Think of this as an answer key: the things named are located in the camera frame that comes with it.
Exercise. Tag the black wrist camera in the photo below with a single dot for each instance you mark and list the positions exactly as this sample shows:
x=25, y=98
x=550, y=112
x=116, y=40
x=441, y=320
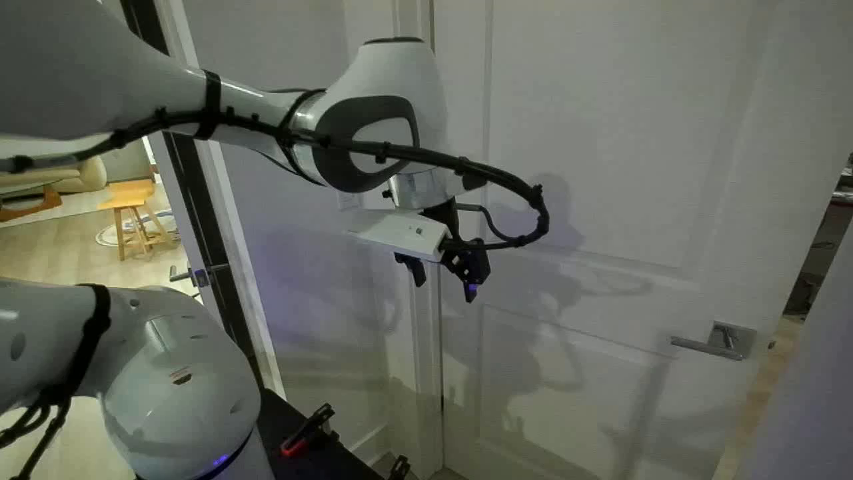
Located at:
x=468, y=258

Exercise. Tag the wooden stool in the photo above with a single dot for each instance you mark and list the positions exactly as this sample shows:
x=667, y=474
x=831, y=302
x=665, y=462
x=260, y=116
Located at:
x=133, y=193

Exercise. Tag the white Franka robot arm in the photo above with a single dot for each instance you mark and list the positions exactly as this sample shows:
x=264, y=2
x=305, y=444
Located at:
x=70, y=61

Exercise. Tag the white panelled door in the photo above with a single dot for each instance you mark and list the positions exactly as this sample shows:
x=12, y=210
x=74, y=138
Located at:
x=603, y=161

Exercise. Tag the black vertical frame strip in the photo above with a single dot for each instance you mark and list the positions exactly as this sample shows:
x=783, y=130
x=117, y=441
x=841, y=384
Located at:
x=205, y=222
x=822, y=257

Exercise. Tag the beige sofa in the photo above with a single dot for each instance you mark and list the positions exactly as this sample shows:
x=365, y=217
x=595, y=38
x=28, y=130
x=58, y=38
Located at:
x=53, y=173

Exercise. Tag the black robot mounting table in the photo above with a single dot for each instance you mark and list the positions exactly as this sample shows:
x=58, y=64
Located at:
x=293, y=470

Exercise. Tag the low wooden table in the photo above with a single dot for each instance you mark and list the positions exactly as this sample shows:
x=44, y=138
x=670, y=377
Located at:
x=28, y=205

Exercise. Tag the plain white door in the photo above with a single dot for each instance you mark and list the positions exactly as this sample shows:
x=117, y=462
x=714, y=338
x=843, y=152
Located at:
x=337, y=354

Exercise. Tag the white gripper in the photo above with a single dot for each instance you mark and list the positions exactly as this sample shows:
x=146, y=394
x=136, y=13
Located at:
x=402, y=236

